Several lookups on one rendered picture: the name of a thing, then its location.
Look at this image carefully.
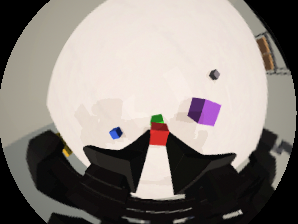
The small blue block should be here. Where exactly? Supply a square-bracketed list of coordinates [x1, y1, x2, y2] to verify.
[109, 127, 122, 140]

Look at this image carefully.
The green block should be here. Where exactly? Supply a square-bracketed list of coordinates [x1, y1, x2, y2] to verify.
[150, 117, 164, 128]

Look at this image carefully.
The red block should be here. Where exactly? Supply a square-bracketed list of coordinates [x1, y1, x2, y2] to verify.
[150, 123, 169, 147]

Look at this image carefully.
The purple cube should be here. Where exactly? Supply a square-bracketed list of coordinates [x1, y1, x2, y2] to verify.
[188, 97, 221, 127]

